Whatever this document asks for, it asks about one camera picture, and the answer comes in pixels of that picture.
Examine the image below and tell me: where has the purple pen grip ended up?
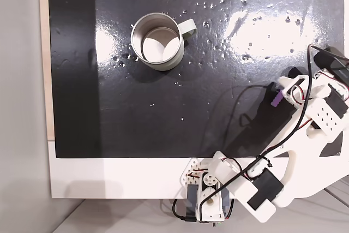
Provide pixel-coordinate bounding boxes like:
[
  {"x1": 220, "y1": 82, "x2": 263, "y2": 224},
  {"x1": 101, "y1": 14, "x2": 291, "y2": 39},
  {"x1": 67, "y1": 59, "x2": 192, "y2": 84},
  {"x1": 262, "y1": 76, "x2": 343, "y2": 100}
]
[{"x1": 270, "y1": 90, "x2": 285, "y2": 109}]

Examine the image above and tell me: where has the black cable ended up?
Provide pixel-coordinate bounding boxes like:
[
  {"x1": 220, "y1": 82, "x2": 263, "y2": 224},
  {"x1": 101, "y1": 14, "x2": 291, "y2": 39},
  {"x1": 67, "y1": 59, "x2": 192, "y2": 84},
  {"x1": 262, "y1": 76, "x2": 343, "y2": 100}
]
[{"x1": 171, "y1": 44, "x2": 349, "y2": 222}]

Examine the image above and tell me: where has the black glossy mat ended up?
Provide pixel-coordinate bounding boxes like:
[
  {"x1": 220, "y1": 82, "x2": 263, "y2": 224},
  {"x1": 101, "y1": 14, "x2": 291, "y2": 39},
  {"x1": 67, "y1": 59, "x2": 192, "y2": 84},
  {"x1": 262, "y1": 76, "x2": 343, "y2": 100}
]
[{"x1": 47, "y1": 0, "x2": 344, "y2": 159}]

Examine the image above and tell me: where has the black oval camera box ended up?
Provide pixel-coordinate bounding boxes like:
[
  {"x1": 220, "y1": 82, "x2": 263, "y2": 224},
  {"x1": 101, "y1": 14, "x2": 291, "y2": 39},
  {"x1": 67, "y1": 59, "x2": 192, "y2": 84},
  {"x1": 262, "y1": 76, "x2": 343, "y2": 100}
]
[{"x1": 313, "y1": 48, "x2": 349, "y2": 81}]

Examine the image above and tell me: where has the pale green metal mug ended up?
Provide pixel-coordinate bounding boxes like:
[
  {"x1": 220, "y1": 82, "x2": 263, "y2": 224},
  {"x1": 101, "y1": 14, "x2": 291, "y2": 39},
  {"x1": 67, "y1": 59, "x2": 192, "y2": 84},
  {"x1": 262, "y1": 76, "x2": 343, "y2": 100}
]
[{"x1": 130, "y1": 12, "x2": 197, "y2": 72}]

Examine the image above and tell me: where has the grey table clamp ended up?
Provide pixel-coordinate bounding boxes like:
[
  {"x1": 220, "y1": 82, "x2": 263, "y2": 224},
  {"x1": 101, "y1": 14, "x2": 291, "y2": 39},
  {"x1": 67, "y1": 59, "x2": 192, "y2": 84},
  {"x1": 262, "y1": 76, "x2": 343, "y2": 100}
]
[
  {"x1": 186, "y1": 183, "x2": 200, "y2": 215},
  {"x1": 221, "y1": 189, "x2": 233, "y2": 212}
]

